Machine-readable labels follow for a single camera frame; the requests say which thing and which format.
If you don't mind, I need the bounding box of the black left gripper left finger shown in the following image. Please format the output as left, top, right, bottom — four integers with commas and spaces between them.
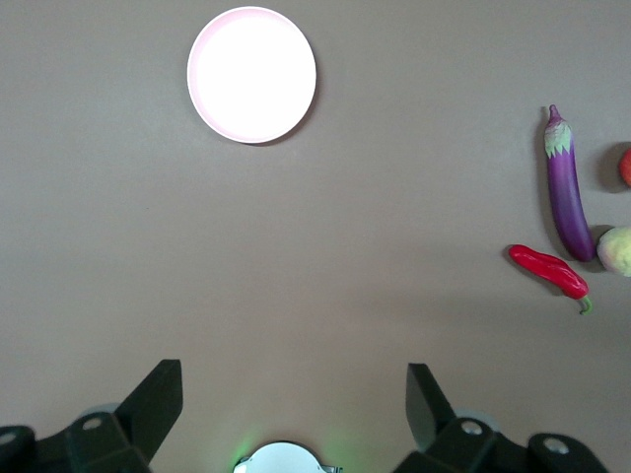
0, 359, 185, 473

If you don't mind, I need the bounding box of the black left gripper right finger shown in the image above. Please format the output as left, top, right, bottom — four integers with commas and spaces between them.
393, 363, 610, 473

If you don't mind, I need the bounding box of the red chili pepper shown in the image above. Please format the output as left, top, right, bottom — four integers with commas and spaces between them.
508, 243, 595, 317

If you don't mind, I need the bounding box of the yellow pink peach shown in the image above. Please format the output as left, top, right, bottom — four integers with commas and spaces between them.
596, 226, 631, 278

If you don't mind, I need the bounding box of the purple eggplant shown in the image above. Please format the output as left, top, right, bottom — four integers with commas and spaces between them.
542, 103, 596, 263

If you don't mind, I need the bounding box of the brown table cloth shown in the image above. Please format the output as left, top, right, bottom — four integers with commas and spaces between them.
0, 0, 631, 473

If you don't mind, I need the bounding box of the pink round plate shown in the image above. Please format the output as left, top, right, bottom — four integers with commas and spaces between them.
186, 5, 318, 146

